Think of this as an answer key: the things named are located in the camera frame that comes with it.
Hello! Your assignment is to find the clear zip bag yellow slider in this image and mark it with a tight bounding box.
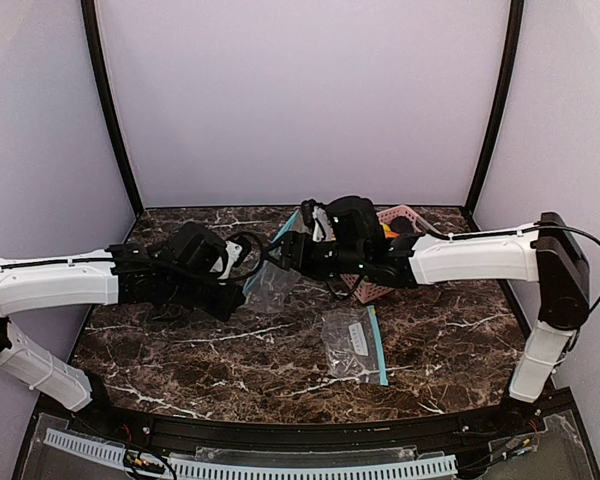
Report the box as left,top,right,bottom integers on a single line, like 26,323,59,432
240,208,304,315

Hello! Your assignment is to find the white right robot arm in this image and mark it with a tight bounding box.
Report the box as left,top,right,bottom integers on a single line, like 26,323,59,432
267,196,598,403

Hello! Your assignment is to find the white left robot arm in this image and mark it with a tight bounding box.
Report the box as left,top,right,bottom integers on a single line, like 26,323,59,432
0,222,251,412

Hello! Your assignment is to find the clear zip bag on table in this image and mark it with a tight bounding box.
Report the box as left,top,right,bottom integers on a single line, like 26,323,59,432
321,305,389,387

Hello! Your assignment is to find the red orange toy mango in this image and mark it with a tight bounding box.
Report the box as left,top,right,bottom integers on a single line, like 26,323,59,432
381,223,400,239

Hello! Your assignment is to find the pink perforated plastic basket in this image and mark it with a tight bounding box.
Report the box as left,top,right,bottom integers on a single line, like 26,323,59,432
340,205,421,304

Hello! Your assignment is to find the dark purple toy fruit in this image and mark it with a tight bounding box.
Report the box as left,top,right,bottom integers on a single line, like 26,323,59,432
389,216,416,235

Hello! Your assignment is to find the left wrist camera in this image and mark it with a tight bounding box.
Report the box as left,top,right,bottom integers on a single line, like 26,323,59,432
210,231,264,281

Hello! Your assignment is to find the white slotted cable duct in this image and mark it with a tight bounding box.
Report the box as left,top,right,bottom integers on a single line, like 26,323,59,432
43,428,459,480

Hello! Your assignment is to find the black front frame rail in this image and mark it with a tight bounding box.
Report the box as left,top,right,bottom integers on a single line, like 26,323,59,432
34,388,579,454

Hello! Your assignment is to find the black left corner frame post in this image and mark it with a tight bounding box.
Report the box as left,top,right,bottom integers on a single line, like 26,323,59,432
80,0,145,218

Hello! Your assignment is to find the black corner frame post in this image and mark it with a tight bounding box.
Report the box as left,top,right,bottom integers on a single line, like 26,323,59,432
464,0,525,216
80,0,145,218

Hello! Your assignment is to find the black right corner frame post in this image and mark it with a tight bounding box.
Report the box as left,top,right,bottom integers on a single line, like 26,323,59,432
464,0,525,216

